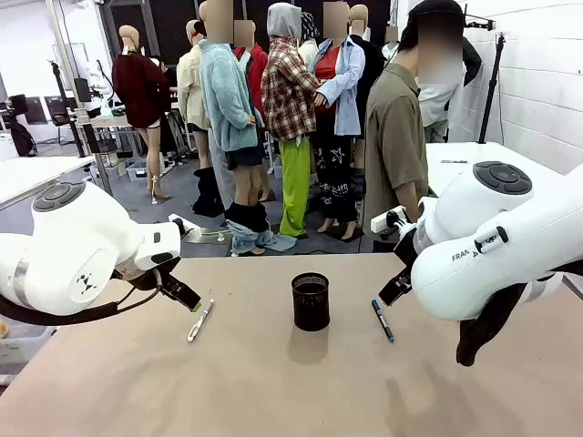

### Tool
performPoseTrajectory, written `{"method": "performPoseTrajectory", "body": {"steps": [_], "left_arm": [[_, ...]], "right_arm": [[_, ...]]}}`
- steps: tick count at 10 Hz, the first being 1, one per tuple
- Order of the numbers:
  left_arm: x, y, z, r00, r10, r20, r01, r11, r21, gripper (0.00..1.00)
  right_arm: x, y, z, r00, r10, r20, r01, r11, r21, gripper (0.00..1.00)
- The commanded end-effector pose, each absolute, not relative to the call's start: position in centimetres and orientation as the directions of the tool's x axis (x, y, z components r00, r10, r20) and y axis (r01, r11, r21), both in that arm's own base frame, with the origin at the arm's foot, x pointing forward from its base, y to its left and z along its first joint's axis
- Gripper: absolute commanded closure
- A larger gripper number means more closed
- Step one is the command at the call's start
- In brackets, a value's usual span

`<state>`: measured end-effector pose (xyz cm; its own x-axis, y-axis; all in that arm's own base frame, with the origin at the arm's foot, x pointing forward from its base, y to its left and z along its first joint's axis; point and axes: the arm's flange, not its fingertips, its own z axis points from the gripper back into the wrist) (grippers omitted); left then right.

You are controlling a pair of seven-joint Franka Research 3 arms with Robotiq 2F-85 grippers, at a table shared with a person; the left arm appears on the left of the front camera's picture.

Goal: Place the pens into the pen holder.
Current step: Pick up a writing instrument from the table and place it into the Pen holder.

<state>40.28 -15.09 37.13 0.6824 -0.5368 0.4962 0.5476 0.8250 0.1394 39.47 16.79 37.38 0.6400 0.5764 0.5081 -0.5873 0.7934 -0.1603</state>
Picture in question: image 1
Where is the red hoodie mannequin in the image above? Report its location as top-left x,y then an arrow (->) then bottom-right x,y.
233,20 -> 271,134

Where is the blue marker pen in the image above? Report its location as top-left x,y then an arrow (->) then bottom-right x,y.
371,299 -> 396,344

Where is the metal support column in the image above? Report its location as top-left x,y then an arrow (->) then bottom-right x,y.
46,0 -> 116,207

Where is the person's right forearm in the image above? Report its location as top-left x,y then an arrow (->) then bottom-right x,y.
405,197 -> 424,226

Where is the metal mannequin base plate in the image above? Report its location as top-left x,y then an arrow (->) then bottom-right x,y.
179,225 -> 235,246

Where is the black wall bracket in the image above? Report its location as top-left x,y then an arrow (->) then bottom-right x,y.
465,13 -> 496,33

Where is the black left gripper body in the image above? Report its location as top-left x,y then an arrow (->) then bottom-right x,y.
116,256 -> 184,298

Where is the white table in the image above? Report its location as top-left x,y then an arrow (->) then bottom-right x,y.
0,155 -> 97,211
423,141 -> 583,202

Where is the maroon sweater mannequin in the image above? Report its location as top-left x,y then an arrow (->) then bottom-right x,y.
111,25 -> 172,206

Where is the plaid shirt hooded mannequin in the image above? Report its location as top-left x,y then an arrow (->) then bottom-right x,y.
261,2 -> 322,239

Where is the white shirt mannequin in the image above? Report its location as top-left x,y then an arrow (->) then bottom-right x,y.
417,81 -> 466,143

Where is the blue shirt red top mannequin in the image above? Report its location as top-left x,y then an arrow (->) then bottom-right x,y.
312,0 -> 368,242

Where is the person in olive shirt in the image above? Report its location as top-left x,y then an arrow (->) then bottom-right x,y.
363,0 -> 466,254

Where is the black suit mannequin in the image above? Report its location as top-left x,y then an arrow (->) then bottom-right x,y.
462,36 -> 484,88

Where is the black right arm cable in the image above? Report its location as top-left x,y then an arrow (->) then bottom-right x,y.
455,271 -> 530,368

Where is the light blue fleece mannequin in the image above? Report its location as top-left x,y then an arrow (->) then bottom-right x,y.
199,0 -> 298,257

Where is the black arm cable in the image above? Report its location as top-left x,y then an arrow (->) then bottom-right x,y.
455,271 -> 530,368
0,268 -> 164,327

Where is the white pen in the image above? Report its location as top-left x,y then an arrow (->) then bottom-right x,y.
187,298 -> 215,343

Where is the small distant mannequin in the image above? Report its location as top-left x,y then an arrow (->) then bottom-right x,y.
384,25 -> 402,61

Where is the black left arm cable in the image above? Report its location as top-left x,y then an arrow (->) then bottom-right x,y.
0,268 -> 164,327

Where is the black mesh pen holder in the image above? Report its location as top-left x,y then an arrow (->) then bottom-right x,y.
291,272 -> 331,332

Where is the black camera tripod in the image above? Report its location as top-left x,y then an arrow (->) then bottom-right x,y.
47,58 -> 88,158

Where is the black coat mannequin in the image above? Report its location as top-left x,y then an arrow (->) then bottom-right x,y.
348,4 -> 386,137

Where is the patterned headscarf mannequin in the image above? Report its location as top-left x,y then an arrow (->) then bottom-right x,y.
298,11 -> 321,69

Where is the clear plastic storage bin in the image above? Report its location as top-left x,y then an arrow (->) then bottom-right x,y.
0,313 -> 59,366

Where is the black light stand tripod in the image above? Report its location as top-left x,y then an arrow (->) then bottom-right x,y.
476,31 -> 508,145

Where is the grey workbench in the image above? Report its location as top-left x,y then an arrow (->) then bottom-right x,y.
75,112 -> 138,183

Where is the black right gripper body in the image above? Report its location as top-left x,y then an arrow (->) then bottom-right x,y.
393,221 -> 419,280

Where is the cream shirt mannequin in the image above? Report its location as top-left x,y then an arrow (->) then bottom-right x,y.
176,19 -> 213,170

